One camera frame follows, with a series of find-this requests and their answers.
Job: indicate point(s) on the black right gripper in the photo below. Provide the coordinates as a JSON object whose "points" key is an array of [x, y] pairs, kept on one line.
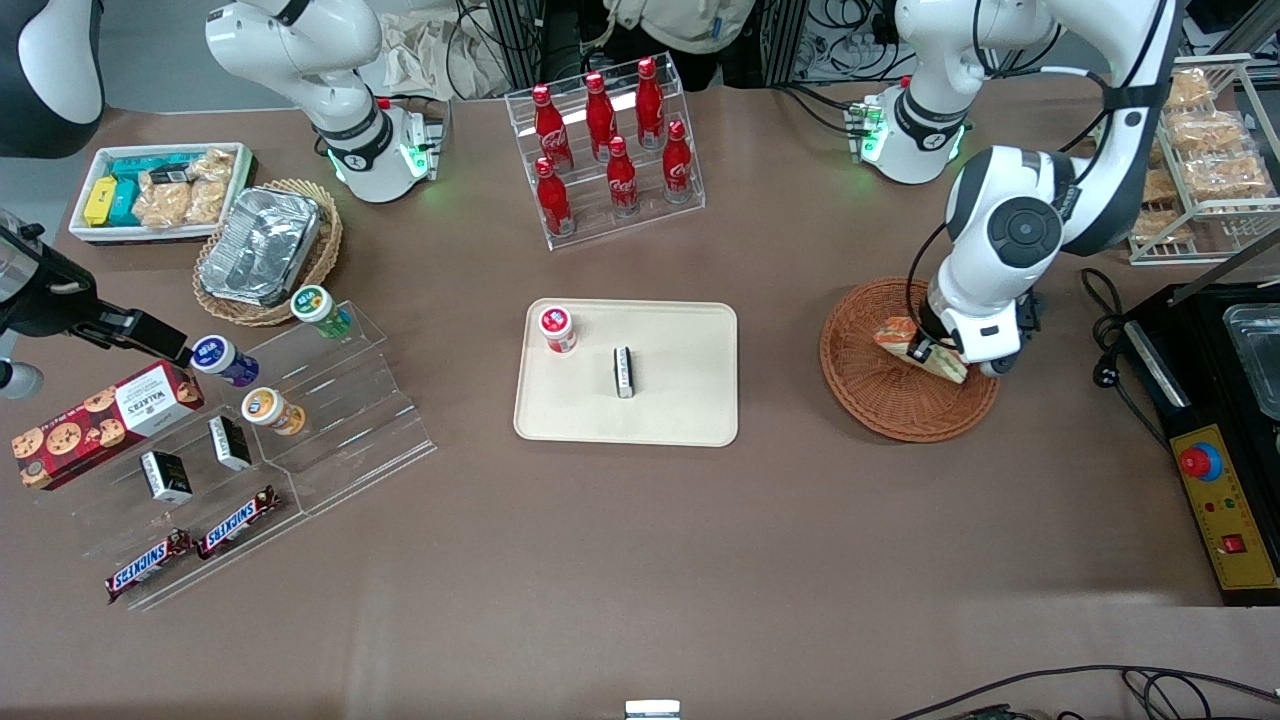
{"points": [[48, 303]]}

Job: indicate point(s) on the red Walkers cookie box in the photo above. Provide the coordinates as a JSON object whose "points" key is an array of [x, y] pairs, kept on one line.
{"points": [[90, 425]]}

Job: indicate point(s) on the triangular packaged sandwich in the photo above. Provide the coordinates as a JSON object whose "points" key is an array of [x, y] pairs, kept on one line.
{"points": [[893, 335]]}

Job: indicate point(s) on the small silver white device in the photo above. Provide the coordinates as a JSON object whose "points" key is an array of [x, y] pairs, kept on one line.
{"points": [[652, 710]]}

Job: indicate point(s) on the black sealing machine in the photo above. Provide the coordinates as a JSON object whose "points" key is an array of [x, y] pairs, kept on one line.
{"points": [[1180, 390]]}

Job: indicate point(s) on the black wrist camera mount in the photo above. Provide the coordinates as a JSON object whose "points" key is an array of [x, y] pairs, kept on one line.
{"points": [[1031, 318]]}

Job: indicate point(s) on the Snickers chocolate bar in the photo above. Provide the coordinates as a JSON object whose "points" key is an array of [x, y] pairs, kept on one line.
{"points": [[238, 522], [148, 565]]}

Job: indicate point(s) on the red lid white jar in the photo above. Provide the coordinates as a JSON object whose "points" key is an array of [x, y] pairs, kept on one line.
{"points": [[557, 326]]}

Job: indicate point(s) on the clear acrylic stepped shelf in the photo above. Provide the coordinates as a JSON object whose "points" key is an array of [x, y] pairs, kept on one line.
{"points": [[350, 420]]}

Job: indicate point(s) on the aluminium foil tray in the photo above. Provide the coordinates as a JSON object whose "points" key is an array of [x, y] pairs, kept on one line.
{"points": [[260, 245]]}

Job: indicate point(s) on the person torso beige jacket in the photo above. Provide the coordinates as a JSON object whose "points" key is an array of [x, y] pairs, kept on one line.
{"points": [[680, 22]]}

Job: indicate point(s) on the blue lid jar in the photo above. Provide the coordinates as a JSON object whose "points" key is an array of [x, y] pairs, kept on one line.
{"points": [[220, 358]]}

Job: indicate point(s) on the orange lid jar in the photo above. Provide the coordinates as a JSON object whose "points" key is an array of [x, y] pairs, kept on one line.
{"points": [[268, 408]]}

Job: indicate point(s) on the yellow control panel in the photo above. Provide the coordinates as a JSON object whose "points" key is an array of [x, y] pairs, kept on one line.
{"points": [[1225, 520]]}

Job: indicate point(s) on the teal long box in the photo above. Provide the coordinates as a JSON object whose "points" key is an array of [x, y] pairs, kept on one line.
{"points": [[150, 162]]}

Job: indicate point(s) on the yellow small box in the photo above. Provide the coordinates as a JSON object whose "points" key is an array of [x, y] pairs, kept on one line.
{"points": [[100, 202]]}

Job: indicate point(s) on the cream plastic tray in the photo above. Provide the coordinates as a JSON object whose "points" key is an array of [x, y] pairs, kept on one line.
{"points": [[680, 400]]}

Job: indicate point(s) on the teal small box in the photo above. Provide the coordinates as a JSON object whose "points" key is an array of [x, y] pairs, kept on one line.
{"points": [[125, 203]]}

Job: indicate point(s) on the light oval wicker basket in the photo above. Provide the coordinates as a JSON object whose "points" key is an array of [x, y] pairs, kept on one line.
{"points": [[325, 250]]}

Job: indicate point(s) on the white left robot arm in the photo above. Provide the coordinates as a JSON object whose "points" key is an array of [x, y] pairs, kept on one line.
{"points": [[1020, 230]]}

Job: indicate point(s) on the clear bag of crackers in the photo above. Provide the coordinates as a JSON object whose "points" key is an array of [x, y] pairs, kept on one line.
{"points": [[210, 190], [165, 205]]}

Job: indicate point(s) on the brown round wicker basket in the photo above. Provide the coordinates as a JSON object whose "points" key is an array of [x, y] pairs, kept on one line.
{"points": [[880, 400]]}

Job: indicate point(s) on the small black box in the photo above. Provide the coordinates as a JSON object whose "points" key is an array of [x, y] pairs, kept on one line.
{"points": [[624, 372], [165, 477], [230, 443]]}

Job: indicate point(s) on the bagged fried snack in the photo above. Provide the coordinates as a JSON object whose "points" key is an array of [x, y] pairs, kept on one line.
{"points": [[1190, 88], [1165, 222], [1228, 176], [1208, 130]]}

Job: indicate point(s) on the clear acrylic bottle rack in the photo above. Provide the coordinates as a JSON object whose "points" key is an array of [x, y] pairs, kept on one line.
{"points": [[590, 228]]}

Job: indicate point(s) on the green lid jar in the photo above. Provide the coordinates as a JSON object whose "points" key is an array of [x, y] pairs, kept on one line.
{"points": [[315, 305]]}

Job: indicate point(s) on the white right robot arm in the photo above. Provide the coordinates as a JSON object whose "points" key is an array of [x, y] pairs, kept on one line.
{"points": [[300, 50]]}

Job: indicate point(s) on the red emergency stop button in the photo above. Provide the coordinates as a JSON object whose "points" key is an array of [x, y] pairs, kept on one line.
{"points": [[1200, 461]]}

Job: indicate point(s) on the white plastic bin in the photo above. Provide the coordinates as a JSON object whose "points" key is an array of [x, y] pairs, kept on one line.
{"points": [[85, 235]]}

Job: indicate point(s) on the red cola bottle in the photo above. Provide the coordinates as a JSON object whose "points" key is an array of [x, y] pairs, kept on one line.
{"points": [[677, 165], [553, 200], [600, 115], [549, 130], [650, 100], [622, 180]]}

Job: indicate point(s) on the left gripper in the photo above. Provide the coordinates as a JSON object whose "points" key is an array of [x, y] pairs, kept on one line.
{"points": [[931, 331]]}

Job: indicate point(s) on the crumpled beige paper bag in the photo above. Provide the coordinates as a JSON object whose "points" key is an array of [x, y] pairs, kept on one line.
{"points": [[430, 50]]}

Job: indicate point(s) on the metal pan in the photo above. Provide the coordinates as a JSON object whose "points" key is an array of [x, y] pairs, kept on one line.
{"points": [[1258, 360]]}

